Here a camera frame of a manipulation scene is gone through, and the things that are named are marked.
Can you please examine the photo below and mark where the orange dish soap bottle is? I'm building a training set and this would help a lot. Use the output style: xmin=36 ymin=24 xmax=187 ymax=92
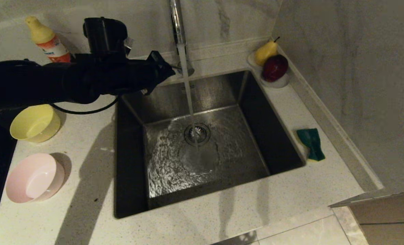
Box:
xmin=25 ymin=16 xmax=72 ymax=63

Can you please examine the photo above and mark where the yellow plastic bowl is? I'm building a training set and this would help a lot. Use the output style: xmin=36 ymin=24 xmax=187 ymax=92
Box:
xmin=10 ymin=104 xmax=61 ymax=143

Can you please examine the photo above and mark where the pink plastic bowl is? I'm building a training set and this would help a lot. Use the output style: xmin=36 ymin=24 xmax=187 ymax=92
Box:
xmin=5 ymin=153 xmax=66 ymax=204

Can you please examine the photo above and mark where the green and yellow sponge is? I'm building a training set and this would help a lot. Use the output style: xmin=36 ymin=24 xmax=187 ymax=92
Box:
xmin=296 ymin=128 xmax=326 ymax=162

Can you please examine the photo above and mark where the metal sink drain strainer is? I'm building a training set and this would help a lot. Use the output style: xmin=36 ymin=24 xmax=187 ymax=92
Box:
xmin=184 ymin=123 xmax=211 ymax=147

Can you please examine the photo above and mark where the stainless steel sink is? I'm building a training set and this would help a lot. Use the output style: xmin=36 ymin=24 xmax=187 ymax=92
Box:
xmin=114 ymin=70 xmax=306 ymax=219

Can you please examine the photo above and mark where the running water stream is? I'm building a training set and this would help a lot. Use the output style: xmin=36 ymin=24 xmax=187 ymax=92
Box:
xmin=177 ymin=44 xmax=201 ymax=152

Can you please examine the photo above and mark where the chrome faucet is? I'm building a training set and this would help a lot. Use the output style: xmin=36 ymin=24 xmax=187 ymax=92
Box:
xmin=168 ymin=0 xmax=195 ymax=77

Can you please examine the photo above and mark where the yellow pear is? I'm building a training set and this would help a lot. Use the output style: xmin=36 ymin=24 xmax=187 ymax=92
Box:
xmin=254 ymin=36 xmax=280 ymax=66

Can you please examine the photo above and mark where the dark red apple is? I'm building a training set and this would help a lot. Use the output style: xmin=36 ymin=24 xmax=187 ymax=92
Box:
xmin=262 ymin=54 xmax=290 ymax=83

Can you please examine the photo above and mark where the small white dish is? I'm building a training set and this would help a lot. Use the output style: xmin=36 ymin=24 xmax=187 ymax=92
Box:
xmin=247 ymin=52 xmax=290 ymax=89

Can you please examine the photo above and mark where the beige wooden cabinet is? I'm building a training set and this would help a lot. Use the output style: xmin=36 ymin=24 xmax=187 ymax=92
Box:
xmin=329 ymin=190 xmax=404 ymax=245

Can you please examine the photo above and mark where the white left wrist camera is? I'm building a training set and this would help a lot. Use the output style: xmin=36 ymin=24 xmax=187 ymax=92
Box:
xmin=124 ymin=37 xmax=135 ymax=56

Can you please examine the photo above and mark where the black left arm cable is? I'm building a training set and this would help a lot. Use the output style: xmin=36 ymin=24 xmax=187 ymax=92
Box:
xmin=50 ymin=96 xmax=121 ymax=115

